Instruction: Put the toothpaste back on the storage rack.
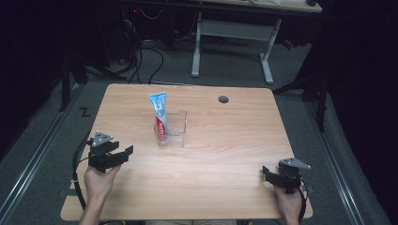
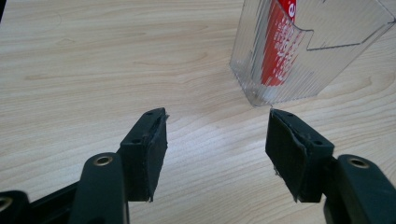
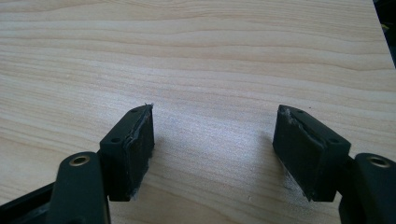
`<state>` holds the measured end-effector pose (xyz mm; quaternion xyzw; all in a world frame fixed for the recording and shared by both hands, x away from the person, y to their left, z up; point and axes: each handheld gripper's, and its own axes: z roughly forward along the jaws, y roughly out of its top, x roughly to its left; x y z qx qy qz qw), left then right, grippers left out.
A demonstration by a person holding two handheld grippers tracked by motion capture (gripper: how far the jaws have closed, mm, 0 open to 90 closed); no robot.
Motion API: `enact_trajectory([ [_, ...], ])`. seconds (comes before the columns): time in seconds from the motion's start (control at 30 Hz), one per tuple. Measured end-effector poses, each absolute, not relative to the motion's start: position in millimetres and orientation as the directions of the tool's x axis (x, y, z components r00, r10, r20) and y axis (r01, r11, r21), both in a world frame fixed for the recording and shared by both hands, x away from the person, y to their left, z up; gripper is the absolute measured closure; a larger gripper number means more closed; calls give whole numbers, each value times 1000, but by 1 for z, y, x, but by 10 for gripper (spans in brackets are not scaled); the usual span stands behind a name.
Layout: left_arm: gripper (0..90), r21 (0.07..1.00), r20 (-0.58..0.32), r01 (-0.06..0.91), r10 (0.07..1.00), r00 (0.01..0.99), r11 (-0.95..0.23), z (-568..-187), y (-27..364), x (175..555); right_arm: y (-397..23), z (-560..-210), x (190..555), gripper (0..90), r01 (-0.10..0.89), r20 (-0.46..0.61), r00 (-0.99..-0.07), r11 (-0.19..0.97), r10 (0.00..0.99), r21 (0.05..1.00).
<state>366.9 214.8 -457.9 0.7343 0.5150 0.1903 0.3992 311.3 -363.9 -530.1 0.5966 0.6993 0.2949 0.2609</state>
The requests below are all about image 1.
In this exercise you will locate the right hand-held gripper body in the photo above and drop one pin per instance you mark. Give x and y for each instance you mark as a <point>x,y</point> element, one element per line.
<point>291,175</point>

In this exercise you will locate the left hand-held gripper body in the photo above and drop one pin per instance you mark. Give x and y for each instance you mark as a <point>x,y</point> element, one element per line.
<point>101,154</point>

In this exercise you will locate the toothpaste tube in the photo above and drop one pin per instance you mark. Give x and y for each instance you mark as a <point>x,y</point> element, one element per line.
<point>160,115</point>

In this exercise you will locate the clear plastic box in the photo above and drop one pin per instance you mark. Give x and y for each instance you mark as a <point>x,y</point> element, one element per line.
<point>175,128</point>

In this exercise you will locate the person's right hand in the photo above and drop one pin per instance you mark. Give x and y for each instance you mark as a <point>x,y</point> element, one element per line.
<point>289,203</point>

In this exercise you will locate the person's left hand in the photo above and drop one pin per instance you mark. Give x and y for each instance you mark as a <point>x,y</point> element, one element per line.
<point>98,184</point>

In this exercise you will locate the black metal stand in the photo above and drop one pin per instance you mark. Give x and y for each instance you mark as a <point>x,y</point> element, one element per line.
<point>320,103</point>
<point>65,84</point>

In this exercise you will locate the desk with white legs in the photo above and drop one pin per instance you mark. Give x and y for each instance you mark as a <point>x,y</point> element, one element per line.
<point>234,29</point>

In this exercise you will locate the metal floor rail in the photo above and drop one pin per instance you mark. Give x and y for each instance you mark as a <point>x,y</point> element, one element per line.
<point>338,168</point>
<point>34,159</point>

